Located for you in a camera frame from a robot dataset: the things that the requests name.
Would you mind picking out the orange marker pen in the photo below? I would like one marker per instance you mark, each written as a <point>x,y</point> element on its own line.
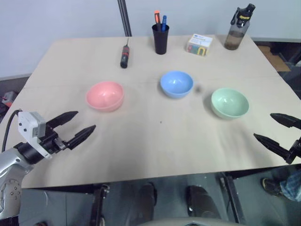
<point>157,18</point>

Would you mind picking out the green plastic bowl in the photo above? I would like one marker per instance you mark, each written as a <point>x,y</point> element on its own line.
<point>229,103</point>

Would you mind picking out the blue plastic bowl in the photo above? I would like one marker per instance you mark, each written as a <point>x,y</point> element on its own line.
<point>176,84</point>

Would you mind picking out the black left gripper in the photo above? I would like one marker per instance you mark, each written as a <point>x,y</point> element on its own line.
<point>50,141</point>

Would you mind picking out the person's blue jeans leg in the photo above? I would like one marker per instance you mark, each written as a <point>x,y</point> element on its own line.
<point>291,186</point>

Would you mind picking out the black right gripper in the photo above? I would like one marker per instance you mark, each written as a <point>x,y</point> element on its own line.
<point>296,150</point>

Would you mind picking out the person's dark shoe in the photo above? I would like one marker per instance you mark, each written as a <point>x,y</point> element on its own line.
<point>271,187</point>

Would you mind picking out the black table leg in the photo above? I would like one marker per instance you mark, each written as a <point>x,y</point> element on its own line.
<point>231,197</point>
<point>98,204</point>

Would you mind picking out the grey robot torso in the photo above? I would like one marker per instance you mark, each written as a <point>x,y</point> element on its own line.
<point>188,222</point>

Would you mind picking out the white printed card box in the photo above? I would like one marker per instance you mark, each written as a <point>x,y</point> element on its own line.
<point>199,46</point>

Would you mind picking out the black plastic cup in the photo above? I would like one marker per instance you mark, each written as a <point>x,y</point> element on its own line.
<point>160,42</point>

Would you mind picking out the black ribbed pole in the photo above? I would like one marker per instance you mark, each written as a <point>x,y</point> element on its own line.
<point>124,18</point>

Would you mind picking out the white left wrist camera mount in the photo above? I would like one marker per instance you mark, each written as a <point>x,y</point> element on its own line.
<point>28,123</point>

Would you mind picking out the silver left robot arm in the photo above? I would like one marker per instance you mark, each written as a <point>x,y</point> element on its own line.
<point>9,169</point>

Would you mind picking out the smoky bottle with black lid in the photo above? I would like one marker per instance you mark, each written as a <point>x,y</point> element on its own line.
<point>235,35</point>

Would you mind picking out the blue pen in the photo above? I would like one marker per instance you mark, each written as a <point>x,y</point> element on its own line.
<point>163,22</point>

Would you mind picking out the dark rounded robot foot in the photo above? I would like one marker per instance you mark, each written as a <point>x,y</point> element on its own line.
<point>148,200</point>
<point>200,202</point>

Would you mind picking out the black screwdriver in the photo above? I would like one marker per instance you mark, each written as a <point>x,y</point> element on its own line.
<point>124,56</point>

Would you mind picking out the pink red plastic bowl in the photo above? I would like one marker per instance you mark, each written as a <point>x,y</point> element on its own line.
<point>104,96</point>

